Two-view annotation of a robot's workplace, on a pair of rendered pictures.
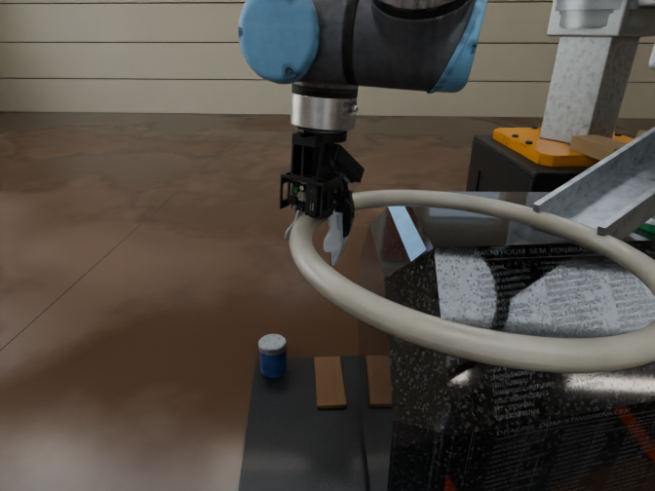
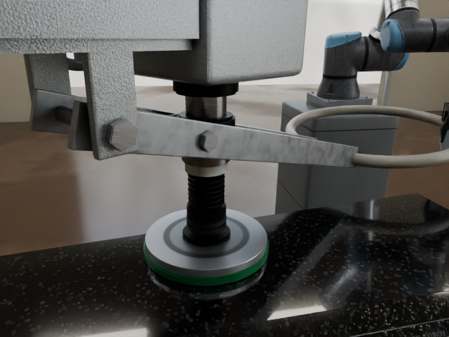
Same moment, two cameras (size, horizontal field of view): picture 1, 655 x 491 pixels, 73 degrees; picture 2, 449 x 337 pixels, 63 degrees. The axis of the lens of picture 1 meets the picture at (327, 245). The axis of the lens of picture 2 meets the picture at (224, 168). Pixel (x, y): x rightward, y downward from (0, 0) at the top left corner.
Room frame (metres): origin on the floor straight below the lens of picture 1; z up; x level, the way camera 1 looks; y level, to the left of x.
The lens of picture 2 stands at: (1.43, -0.86, 1.16)
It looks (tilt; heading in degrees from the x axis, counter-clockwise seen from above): 20 degrees down; 165
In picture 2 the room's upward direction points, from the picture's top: 1 degrees clockwise
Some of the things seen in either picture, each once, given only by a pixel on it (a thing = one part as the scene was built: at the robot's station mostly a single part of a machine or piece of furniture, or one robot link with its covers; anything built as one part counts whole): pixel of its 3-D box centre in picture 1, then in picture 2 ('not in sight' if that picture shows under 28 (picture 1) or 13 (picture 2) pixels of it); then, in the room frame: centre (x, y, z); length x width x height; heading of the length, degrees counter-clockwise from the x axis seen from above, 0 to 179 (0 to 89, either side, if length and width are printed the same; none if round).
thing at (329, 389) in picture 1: (328, 380); not in sight; (1.25, -0.01, 0.02); 0.25 x 0.10 x 0.01; 4
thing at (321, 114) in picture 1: (325, 113); not in sight; (0.64, 0.00, 1.07); 0.10 x 0.09 x 0.05; 61
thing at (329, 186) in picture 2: not in sight; (326, 190); (-0.09, 0.07, 0.43); 0.50 x 0.50 x 0.85; 86
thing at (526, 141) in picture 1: (573, 143); not in sight; (1.77, -0.98, 0.76); 0.49 x 0.49 x 0.05; 3
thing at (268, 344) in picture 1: (273, 356); not in sight; (1.31, 0.20, 0.08); 0.10 x 0.10 x 0.13
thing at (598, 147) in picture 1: (602, 148); not in sight; (1.52, -0.94, 0.81); 0.20 x 0.10 x 0.05; 11
